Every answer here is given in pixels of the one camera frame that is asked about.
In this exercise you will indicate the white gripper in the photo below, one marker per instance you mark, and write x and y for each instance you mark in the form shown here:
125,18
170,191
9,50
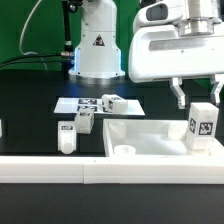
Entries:
178,39

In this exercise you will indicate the white square tabletop part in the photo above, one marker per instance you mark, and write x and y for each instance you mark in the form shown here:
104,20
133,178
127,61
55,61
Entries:
143,138

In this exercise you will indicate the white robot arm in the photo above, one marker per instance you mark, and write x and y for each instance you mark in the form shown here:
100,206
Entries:
97,55

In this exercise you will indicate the white L-shaped fence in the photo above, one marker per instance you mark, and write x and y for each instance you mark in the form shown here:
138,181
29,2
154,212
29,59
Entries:
93,170

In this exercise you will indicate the white marker sheet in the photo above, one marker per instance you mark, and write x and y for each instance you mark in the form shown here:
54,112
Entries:
72,105

